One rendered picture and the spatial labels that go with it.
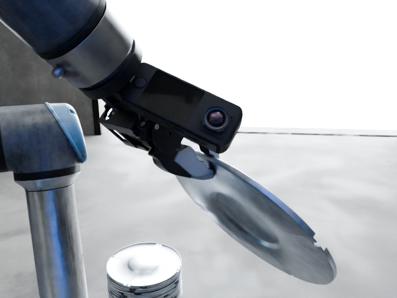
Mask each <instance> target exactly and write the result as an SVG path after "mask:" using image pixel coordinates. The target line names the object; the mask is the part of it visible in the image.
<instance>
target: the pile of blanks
mask: <svg viewBox="0 0 397 298"><path fill-rule="evenodd" d="M181 266H182V263H181ZM177 271H178V272H177V273H176V275H174V276H173V277H172V278H170V279H169V280H167V281H165V282H163V283H161V284H157V285H154V286H149V287H129V286H128V285H126V286H124V285H121V284H119V283H117V282H115V281H114V280H112V279H111V278H110V277H109V275H108V272H107V270H106V276H107V278H108V280H107V286H108V295H109V298H181V296H182V292H183V290H182V287H181V286H182V280H181V267H180V269H179V270H177Z"/></svg>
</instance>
